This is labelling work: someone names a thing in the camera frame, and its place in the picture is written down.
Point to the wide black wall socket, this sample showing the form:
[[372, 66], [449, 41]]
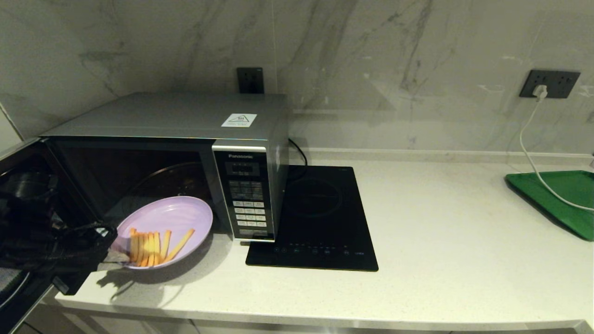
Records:
[[563, 84]]

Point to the grey base cabinet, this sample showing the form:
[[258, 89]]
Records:
[[139, 327]]

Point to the silver black microwave door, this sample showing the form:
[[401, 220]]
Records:
[[14, 162]]

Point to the white power plug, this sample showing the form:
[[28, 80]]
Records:
[[540, 92]]

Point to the black microwave control panel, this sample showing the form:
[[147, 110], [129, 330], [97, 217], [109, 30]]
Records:
[[246, 190]]

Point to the black induction cooktop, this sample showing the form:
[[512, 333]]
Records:
[[325, 208]]

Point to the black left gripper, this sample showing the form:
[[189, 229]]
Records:
[[74, 253]]

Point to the silver Panasonic microwave oven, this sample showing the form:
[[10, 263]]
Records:
[[162, 116]]

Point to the small black wall socket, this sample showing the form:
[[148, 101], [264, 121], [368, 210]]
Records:
[[250, 80]]

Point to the green plastic tray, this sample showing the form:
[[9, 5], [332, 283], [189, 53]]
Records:
[[575, 185]]

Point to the purple round plate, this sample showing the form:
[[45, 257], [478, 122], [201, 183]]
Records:
[[176, 213]]

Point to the white warning sticker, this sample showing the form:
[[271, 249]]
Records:
[[239, 120]]

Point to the orange french fry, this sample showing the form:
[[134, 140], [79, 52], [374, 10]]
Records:
[[145, 249], [151, 249], [157, 248], [139, 249], [165, 243], [133, 246], [181, 245]]

